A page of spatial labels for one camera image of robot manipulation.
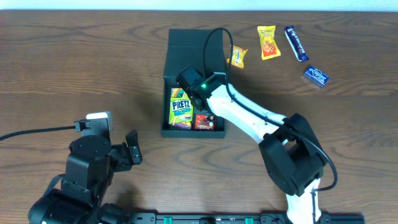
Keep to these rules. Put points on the blue Eclipse mint box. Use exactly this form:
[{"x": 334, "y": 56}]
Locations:
[{"x": 316, "y": 76}]

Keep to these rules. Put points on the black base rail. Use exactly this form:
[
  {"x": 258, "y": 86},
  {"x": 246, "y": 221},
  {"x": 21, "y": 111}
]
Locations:
[{"x": 265, "y": 218}]

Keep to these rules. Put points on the dark blue chocolate bar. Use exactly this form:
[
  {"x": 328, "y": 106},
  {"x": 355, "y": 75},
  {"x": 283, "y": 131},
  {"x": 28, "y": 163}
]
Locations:
[{"x": 295, "y": 44}]

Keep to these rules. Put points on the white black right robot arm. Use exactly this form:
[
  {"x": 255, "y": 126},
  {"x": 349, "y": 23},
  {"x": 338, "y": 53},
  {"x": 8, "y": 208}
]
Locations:
[{"x": 293, "y": 157}]

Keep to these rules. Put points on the yellow orange snack packet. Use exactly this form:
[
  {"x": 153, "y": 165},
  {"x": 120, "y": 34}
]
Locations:
[{"x": 269, "y": 48}]

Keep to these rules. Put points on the small orange candy packet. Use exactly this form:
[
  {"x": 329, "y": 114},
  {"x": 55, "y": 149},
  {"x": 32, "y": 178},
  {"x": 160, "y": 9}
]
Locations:
[{"x": 237, "y": 59}]

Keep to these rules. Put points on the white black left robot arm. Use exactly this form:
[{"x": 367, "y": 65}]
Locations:
[{"x": 76, "y": 196}]

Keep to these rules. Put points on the black gift box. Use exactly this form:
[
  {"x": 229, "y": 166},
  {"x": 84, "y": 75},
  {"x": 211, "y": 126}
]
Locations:
[{"x": 185, "y": 47}]

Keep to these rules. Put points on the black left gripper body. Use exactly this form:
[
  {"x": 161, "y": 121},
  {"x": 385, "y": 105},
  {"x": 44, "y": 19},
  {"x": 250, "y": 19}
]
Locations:
[{"x": 125, "y": 152}]

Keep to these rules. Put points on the yellow green Pretz box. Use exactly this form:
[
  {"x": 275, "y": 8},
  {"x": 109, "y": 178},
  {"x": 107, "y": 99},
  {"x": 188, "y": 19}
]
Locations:
[{"x": 181, "y": 110}]

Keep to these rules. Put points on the red Hello Panda box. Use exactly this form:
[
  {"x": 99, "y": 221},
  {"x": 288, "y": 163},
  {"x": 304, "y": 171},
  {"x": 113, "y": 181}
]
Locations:
[{"x": 205, "y": 122}]

